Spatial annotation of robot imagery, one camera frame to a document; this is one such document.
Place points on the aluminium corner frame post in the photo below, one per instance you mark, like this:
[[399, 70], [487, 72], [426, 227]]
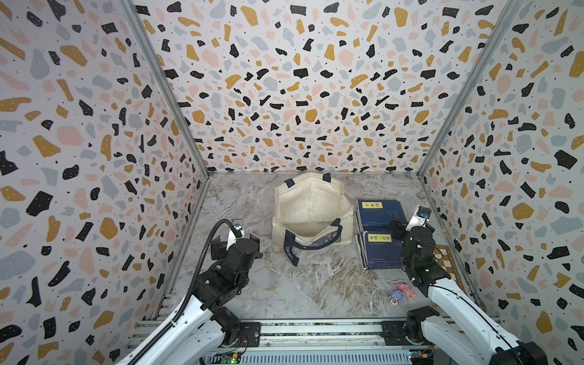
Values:
[[510, 10], [135, 25]]

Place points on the aluminium corner frame post left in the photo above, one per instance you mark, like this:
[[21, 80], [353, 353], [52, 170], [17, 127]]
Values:
[[135, 25]]

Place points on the aluminium corner frame post right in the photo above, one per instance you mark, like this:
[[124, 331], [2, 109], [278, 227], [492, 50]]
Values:
[[510, 10]]

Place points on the small purple object on table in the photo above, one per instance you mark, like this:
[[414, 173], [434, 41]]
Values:
[[401, 295]]

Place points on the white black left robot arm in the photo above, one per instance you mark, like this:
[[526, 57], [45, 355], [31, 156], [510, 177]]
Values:
[[191, 319]]

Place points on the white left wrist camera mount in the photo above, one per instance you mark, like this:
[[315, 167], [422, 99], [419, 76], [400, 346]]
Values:
[[238, 231]]

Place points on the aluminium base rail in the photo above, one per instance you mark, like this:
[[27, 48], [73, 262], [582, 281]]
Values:
[[304, 341]]

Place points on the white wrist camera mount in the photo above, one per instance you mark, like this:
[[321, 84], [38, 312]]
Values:
[[238, 231], [420, 217]]

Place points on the beige canvas floral tote bag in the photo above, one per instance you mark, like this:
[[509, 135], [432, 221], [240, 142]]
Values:
[[312, 212]]

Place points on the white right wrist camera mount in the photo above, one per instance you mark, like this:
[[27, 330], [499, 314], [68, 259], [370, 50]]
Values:
[[420, 217]]

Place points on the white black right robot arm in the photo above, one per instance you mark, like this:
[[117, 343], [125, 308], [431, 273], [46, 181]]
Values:
[[479, 339]]

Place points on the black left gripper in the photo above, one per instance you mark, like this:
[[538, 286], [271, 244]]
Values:
[[219, 249]]

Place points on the dark blue thin book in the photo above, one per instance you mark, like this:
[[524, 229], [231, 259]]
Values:
[[376, 214], [379, 250]]

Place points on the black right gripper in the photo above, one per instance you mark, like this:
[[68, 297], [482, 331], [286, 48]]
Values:
[[396, 222]]

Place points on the wooden chessboard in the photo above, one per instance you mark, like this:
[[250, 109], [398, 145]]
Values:
[[445, 259]]

